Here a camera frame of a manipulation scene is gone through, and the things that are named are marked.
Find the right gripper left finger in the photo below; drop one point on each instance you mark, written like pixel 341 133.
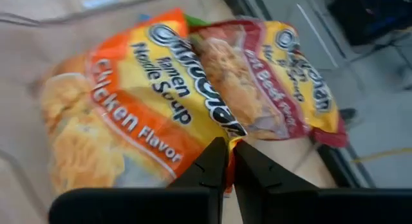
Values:
pixel 193 204

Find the red beef ramen packet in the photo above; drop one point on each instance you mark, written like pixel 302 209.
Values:
pixel 283 89

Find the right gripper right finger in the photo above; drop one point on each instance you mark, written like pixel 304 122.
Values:
pixel 273 201

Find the orange chicken ramen packet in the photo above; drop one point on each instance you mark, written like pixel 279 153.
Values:
pixel 135 98

